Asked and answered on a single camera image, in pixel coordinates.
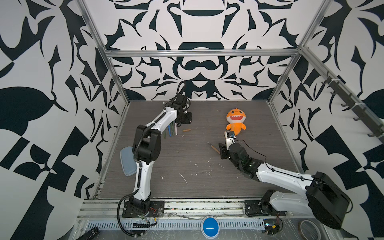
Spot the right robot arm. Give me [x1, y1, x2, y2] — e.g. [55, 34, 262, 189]
[219, 143, 353, 230]

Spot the black device bottom left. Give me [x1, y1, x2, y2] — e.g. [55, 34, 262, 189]
[77, 227, 100, 240]

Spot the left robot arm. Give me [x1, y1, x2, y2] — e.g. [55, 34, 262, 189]
[126, 94, 192, 214]

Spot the white cable duct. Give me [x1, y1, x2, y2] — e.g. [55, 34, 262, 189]
[86, 219, 265, 231]

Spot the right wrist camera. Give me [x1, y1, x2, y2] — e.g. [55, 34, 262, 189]
[225, 131, 236, 150]

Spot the black hook rail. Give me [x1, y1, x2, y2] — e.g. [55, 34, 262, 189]
[322, 72, 384, 144]

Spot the grey blue pencil case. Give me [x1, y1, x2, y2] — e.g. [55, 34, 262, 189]
[120, 146, 137, 177]

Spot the tape roll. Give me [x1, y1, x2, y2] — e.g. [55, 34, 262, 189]
[298, 220, 321, 240]

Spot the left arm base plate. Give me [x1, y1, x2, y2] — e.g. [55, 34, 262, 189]
[122, 200, 165, 218]

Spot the orange shark plush toy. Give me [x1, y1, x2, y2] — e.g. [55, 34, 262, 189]
[226, 109, 246, 136]

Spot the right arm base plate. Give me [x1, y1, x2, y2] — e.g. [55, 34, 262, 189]
[245, 200, 286, 217]

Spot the blue round button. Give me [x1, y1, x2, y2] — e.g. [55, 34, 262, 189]
[201, 216, 220, 240]

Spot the blue pen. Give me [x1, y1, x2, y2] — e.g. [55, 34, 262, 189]
[168, 125, 172, 137]

